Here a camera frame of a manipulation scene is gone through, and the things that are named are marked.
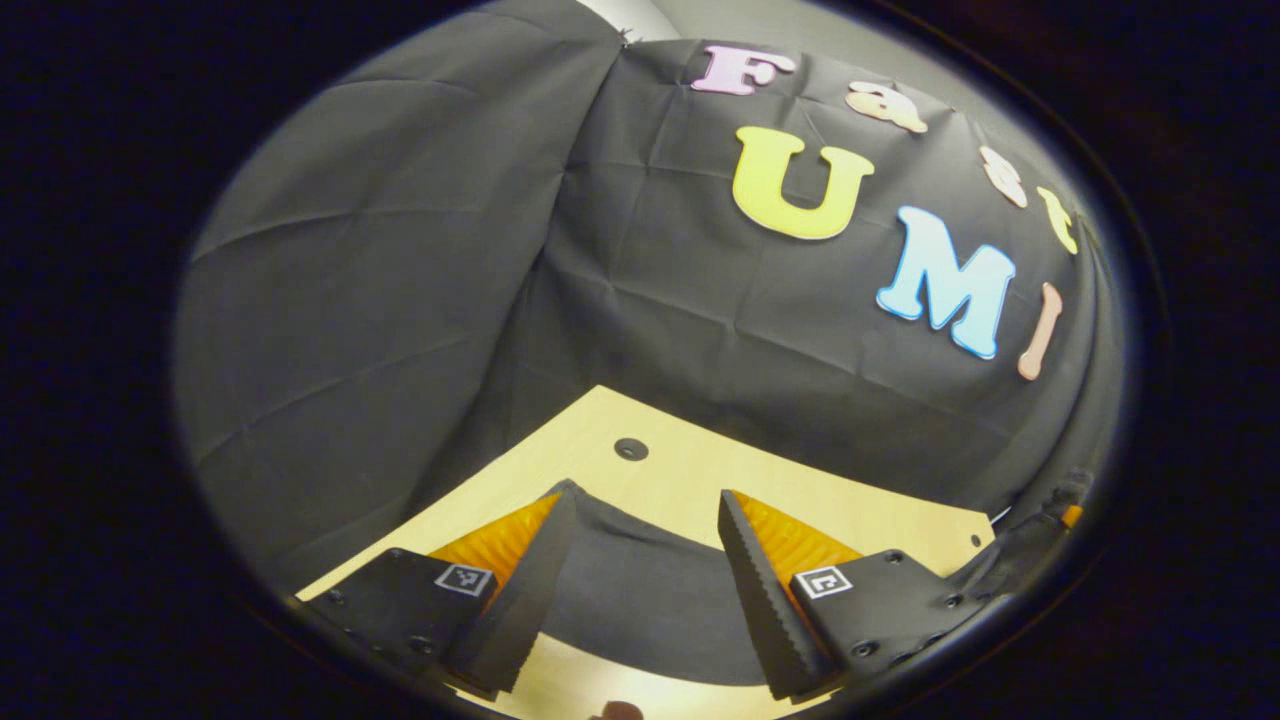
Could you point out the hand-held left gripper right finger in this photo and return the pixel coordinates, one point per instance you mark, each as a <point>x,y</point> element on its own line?
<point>760,600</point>

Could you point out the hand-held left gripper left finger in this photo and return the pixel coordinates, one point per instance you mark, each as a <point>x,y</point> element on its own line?
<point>520,600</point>

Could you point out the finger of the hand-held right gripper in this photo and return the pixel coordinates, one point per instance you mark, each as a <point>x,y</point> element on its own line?
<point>1070,512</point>

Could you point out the black backdrop cloth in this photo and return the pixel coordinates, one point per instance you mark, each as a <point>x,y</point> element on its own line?
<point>400,300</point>

